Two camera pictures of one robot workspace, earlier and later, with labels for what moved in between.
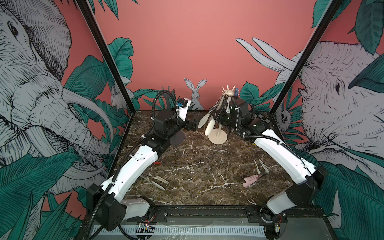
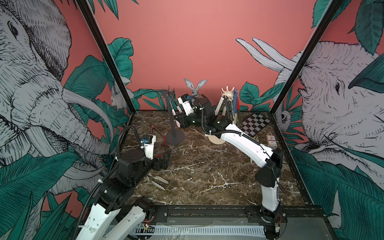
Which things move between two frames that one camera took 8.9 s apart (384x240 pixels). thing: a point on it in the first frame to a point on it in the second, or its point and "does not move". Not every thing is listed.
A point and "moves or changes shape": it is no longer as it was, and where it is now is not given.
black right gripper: x=221 y=116 to x=184 y=122
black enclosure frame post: x=331 y=7 does not move
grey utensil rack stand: x=176 y=137 does not move
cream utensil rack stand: x=219 y=136 does not move
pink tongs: x=250 y=179 moves or changes shape
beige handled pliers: x=147 y=176 does not move
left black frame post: x=107 y=52 does not move
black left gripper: x=193 y=126 to x=158 y=165
